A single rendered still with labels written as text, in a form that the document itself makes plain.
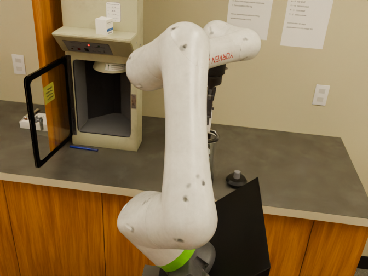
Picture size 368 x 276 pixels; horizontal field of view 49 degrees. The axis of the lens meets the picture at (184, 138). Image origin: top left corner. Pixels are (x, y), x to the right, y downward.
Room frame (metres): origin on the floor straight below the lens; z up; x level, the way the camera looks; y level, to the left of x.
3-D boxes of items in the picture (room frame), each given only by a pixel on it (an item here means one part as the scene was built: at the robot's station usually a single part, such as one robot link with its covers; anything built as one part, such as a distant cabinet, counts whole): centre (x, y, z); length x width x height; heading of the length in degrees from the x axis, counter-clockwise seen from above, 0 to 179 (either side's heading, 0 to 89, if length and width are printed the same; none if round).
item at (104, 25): (1.62, 0.35, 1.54); 0.05 x 0.05 x 0.06; 71
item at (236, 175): (1.44, -0.24, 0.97); 0.09 x 0.09 x 0.07
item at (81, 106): (1.80, 0.37, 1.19); 0.26 x 0.24 x 0.35; 84
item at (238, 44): (1.28, -0.10, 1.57); 0.36 x 0.11 x 0.11; 136
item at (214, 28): (1.45, -0.10, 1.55); 0.13 x 0.11 x 0.14; 46
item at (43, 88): (1.53, 0.57, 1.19); 0.30 x 0.01 x 0.40; 168
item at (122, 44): (1.62, 0.39, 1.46); 0.32 x 0.11 x 0.10; 84
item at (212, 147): (1.46, -0.09, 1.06); 0.11 x 0.11 x 0.21
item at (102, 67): (1.77, 0.35, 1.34); 0.18 x 0.18 x 0.05
